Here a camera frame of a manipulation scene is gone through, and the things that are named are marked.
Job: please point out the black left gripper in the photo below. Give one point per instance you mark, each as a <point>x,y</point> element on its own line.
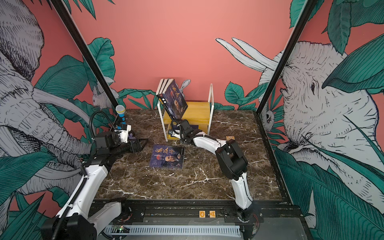
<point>138,148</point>

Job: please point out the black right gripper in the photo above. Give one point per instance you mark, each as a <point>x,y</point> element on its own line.
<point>185,141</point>

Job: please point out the purple portrait book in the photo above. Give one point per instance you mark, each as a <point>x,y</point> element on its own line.
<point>170,157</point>
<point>177,100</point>

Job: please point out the black book white characters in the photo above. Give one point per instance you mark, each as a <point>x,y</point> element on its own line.
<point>164,100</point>

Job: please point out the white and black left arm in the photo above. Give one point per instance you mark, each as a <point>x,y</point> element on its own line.
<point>73,221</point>

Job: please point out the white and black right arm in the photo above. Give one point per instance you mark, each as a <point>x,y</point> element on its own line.
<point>231,159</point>

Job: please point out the small purple rabbit figure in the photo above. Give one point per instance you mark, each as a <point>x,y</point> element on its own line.
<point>131,137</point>

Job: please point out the white wooden two-tier shelf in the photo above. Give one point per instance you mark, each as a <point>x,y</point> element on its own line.
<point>197,113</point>

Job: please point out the blue toy microphone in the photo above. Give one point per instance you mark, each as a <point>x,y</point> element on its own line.
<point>120,109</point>

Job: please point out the dark brown leaning book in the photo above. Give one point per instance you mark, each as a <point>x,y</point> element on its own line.
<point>159,89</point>

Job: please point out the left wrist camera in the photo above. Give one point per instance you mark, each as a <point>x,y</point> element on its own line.
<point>124,132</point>

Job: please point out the black front rail base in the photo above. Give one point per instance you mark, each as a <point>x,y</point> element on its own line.
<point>207,220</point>

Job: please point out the left black frame post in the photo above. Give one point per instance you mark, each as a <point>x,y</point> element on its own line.
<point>72,28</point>

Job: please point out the black frame post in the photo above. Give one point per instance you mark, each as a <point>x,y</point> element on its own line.
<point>298,29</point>
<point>72,28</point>

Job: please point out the right black frame post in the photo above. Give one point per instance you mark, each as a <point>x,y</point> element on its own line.
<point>298,29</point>

